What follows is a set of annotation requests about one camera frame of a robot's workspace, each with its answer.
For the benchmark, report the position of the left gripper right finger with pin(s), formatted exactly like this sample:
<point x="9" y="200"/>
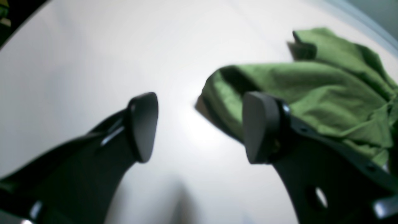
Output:
<point x="328" y="183"/>

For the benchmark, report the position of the green t-shirt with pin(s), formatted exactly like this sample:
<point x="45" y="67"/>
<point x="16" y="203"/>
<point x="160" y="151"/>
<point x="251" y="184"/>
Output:
<point x="338" y="87"/>

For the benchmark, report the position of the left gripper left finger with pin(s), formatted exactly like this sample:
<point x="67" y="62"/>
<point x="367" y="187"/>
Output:
<point x="75" y="182"/>

